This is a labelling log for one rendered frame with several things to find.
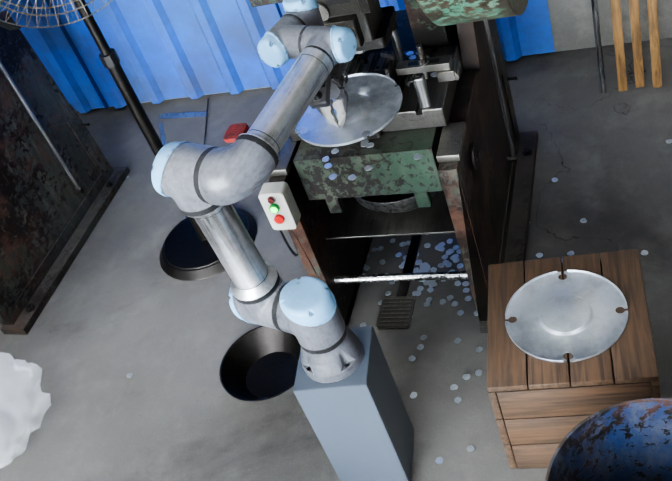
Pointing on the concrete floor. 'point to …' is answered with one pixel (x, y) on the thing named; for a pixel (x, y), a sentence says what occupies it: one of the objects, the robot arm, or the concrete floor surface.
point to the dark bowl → (260, 364)
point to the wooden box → (517, 428)
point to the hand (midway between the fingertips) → (338, 124)
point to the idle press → (42, 183)
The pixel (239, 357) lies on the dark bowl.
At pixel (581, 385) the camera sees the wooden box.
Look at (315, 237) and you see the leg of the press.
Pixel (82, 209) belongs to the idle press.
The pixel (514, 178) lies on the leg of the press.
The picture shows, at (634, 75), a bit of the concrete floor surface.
